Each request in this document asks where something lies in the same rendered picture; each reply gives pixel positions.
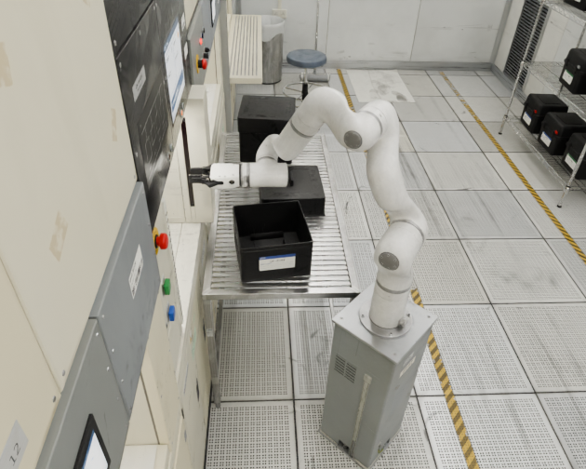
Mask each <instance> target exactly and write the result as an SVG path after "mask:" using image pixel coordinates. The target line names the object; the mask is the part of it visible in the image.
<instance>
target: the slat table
mask: <svg viewBox="0 0 586 469"><path fill-rule="evenodd" d="M309 143H319V144H307V145H306V146H305V148H304V149H303V150H302V151H301V153H300V154H299V155H298V156H297V157H296V158H294V159H292V163H291V164H287V165H288V166H318V168H319V172H320V176H321V180H322V183H323V184H329V185H323V187H329V188H324V191H330V192H325V195H326V201H332V202H326V203H325V205H333V206H325V208H334V209H325V212H335V213H325V214H326V215H325V217H308V218H305V219H306V221H307V224H309V225H308V227H309V229H310V232H311V235H312V237H313V257H312V265H314V266H312V268H311V271H315V272H311V274H310V275H315V276H312V277H288V278H279V279H272V280H263V281H256V282H273V281H316V282H295V283H243V282H242V281H241V275H240V273H225V272H240V271H239V267H226V266H239V265H238V262H227V261H238V260H237V258H227V257H234V256H237V254H236V252H228V253H227V251H236V249H235V248H227V247H235V243H228V242H234V239H228V238H234V234H233V230H232V229H233V226H232V225H233V218H232V217H233V214H232V213H233V211H232V210H231V209H233V206H240V205H251V204H259V203H260V196H259V195H248V194H260V192H249V191H258V190H259V187H243V185H241V186H239V187H235V188H228V189H215V192H214V193H215V205H216V206H215V214H214V221H213V222H211V223H210V230H209V238H208V245H207V253H206V267H205V275H204V283H203V290H202V300H203V308H204V316H205V324H206V329H207V328H212V330H213V337H208V336H207V335H206V340H207V349H208V356H209V365H210V373H211V381H212V388H213V396H214V404H215V407H216V408H217V409H218V408H220V406H221V404H220V400H221V398H220V379H219V358H220V334H221V321H222V309H223V300H257V299H318V298H328V301H329V308H330V313H331V319H332V318H333V317H334V316H335V311H334V303H333V298H350V302H351V301H352V300H354V299H355V298H356V297H357V296H358V295H359V294H360V288H359V285H358V280H357V276H356V271H355V268H354V263H353V255H352V252H351V247H350V243H349V238H348V235H347V230H346V226H345V221H344V218H343V214H342V209H341V205H340V198H339V193H338V189H337V184H336V181H335V176H334V172H333V167H332V164H331V159H330V155H329V150H328V147H327V142H326V134H325V133H316V134H315V135H314V136H313V138H312V139H311V141H309ZM228 148H233V149H228ZM228 151H240V148H239V133H221V139H220V153H219V162H218V163H224V164H236V165H239V164H241V166H242V165H243V163H254V162H241V161H240V160H228V159H240V157H228V156H240V152H228ZM323 168H325V169H323ZM323 171H326V172H323ZM322 178H327V179H322ZM222 191H225V192H222ZM230 191H243V192H230ZM222 194H225V195H222ZM230 194H243V195H230ZM221 198H225V199H221ZM231 198H239V199H231ZM220 209H226V210H220ZM220 213H226V214H220ZM219 217H226V218H219ZM321 224H337V225H321ZM218 225H225V226H218ZM218 229H225V230H218ZM317 229H318V230H317ZM322 229H338V230H322ZM316 233H318V234H316ZM322 233H338V234H322ZM316 237H319V238H316ZM323 237H339V238H323ZM217 238H224V239H217ZM316 242H320V243H316ZM324 242H339V243H324ZM216 243H224V244H216ZM325 246H341V247H326V248H325ZM217 247H223V248H217ZM318 247H320V248H318ZM325 250H342V251H328V252H325ZM221 251H223V253H215V252H221ZM318 251H321V252H318ZM328 255H343V256H337V257H326V256H328ZM318 256H322V257H318ZM215 257H223V258H215ZM214 261H222V262H214ZM320 265H324V266H320ZM328 265H345V266H328ZM214 266H222V267H220V268H214ZM328 270H346V271H341V272H329V271H328ZM321 271H324V272H321ZM213 272H221V273H213ZM321 275H324V276H321ZM330 275H347V276H330ZM218 276H221V278H212V277H218ZM225 276H240V277H238V278H225ZM343 280H349V282H330V281H343ZM322 281H326V282H322ZM212 282H220V284H212ZM225 282H240V283H225ZM332 286H350V287H349V288H332ZM265 287H317V288H265ZM323 287H326V288H323ZM211 288H220V289H211ZM224 288H235V289H224ZM211 300H220V302H219V313H218V324H217V335H216V340H215V331H214V322H213V313H212V302H211Z"/></svg>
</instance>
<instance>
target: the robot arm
mask: <svg viewBox="0 0 586 469"><path fill-rule="evenodd" d="M324 123H326V124H327V125H328V127H329V128H330V129H331V131H332V133H333V134H334V136H335V138H336V139H337V141H338V142H339V143H340V144H341V145H342V146H343V147H345V148H347V149H349V150H352V151H356V152H363V151H365V150H367V156H366V175H367V179H368V182H369V186H370V189H371V192H372V194H373V196H374V199H375V201H376V202H377V204H378V205H379V207H380V208H382V209H384V210H386V212H387V213H388V215H389V217H390V226H389V228H388V229H387V230H386V232H385V233H384V234H383V236H382V237H381V239H380V241H379V242H378V244H377V246H376V248H375V251H374V263H375V264H376V265H377V266H378V271H377V276H376V281H375V287H374V291H373V296H372V299H370V300H368V301H366V302H365V303H364V304H363V305H362V307H361V308H360V312H359V318H360V321H361V324H362V325H363V327H364V328H365V329H366V330H367V331H369V332H370V333H372V334H374V335H376V336H378V337H381V338H385V339H395V338H399V337H402V336H404V335H406V334H407V333H408V332H409V330H410V328H411V326H412V315H411V313H410V312H409V310H408V309H407V308H406V304H407V300H408V296H409V292H410V289H411V285H412V281H413V277H414V272H413V269H412V264H413V261H414V260H415V258H416V256H417V254H418V253H419V251H420V249H421V247H422V245H423V244H424V242H425V240H426V238H427V235H428V225H427V221H426V220H425V218H424V216H423V214H422V213H421V211H420V209H419V208H418V207H417V206H416V204H415V203H414V202H413V201H412V199H411V198H410V196H409V195H408V193H407V190H406V187H405V183H404V179H403V175H402V172H401V168H400V163H399V120H398V116H397V113H396V111H395V109H394V107H393V106H392V105H391V104H390V103H389V102H388V101H386V100H373V101H371V102H369V103H367V104H366V105H365V106H363V107H362V108H361V109H360V110H359V111H357V112H356V113H354V112H353V111H351V110H350V108H349V106H348V103H347V100H346V98H345V96H344V95H343V94H342V93H341V92H339V91H338V90H336V89H334V88H331V87H317V88H315V89H313V90H312V91H311V92H310V93H309V94H308V95H307V96H306V97H305V99H304V100H303V102H302V103H301V104H300V106H299V108H298V109H297V110H296V112H295V113H294V114H293V115H292V117H291V118H290V120H289V121H288V122H287V124H286V126H285V127H284V129H283V130H282V132H281V133H280V135H277V134H272V135H269V136H268V137H267V138H266V139H265V140H264V141H263V143H262V144H261V146H260V147H259V149H258V151H257V154H256V163H243V165H242V166H241V164H239V165H236V164H224V163H217V164H210V165H209V166H207V167H191V168H190V170H191V175H189V181H190V183H202V184H205V185H206V186H207V187H209V188H212V189H228V188H235V187H239V186H241V184H243V187H287V182H288V169H287V164H286V163H277V159H278V156H279V157H280V158H281V159H283V160H286V161H289V160H292V159H294V158H296V157H297V156H298V155H299V154H300V153H301V151H302V150H303V149H304V148H305V146H306V145H307V144H308V143H309V141H310V140H311V139H312V138H313V136H314V135H315V134H316V132H317V131H318V130H319V129H320V127H321V126H322V125H323V124H324ZM208 171H209V172H208ZM203 175H205V176H203ZM210 179H211V180H210Z"/></svg>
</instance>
